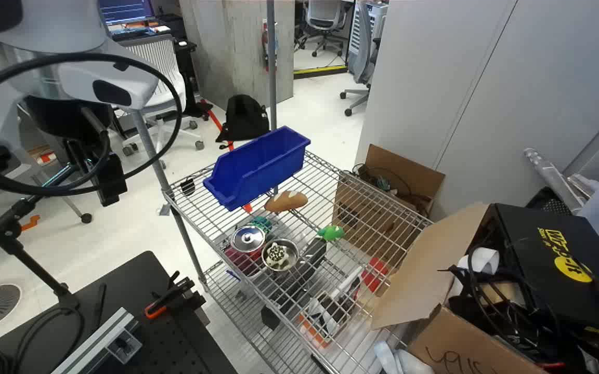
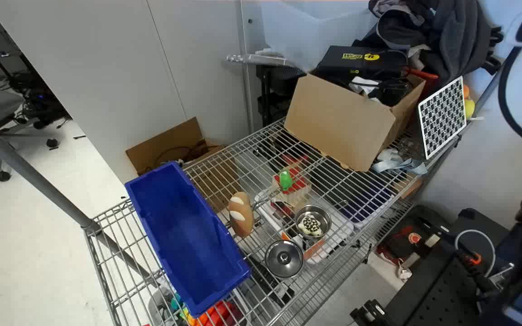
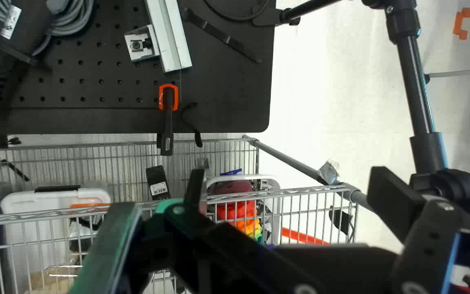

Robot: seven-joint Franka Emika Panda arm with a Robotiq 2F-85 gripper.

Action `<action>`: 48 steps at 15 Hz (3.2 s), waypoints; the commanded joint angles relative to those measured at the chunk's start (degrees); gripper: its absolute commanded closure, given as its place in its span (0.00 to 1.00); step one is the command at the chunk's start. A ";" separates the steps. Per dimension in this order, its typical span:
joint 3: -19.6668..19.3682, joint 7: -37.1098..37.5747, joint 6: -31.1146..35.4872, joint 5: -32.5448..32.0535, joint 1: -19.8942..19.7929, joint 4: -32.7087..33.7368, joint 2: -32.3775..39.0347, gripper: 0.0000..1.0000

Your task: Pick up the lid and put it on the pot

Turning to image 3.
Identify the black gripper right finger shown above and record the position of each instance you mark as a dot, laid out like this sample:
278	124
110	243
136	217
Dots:
436	245

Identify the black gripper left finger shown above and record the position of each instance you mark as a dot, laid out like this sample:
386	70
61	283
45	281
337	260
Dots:
257	261

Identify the rainbow coloured toy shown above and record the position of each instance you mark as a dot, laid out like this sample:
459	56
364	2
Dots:
240	214

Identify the colourful items in basket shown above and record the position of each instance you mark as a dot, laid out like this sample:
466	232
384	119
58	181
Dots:
270	201

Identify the grey metal pole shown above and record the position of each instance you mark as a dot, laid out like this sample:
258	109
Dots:
289	160

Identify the black label tag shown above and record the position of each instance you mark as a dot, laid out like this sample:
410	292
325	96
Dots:
157	181

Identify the green plastic bar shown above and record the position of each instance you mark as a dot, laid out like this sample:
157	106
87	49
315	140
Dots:
110	245

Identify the orange black bar clamp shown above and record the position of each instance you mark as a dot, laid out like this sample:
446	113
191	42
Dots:
167	108

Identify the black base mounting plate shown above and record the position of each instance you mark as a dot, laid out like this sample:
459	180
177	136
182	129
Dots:
229	70

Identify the white plastic container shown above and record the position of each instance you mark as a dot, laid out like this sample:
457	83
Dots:
45	217

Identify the orange plastic hook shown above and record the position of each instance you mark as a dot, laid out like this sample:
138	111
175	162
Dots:
462	21

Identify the black perforated breadboard table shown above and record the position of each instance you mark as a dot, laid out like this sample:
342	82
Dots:
82	91

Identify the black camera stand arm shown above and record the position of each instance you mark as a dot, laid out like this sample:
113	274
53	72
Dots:
417	98

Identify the silver aluminium extrusion rail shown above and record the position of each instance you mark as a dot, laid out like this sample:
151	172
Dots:
170	33

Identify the white metal bracket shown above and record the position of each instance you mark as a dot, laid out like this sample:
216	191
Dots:
141	42

